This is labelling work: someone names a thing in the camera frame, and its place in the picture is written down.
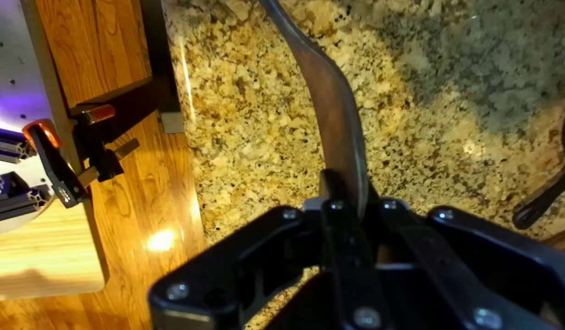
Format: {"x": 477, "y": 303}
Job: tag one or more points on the wooden base cabinet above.
{"x": 110, "y": 52}

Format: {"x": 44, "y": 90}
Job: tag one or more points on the orange-handled clamp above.
{"x": 102, "y": 164}

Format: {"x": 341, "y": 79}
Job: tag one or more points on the dark wooden spatula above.
{"x": 337, "y": 120}

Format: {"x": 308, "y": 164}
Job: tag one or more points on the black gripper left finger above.
{"x": 319, "y": 250}

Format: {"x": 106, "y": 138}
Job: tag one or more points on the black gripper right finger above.
{"x": 488, "y": 275}

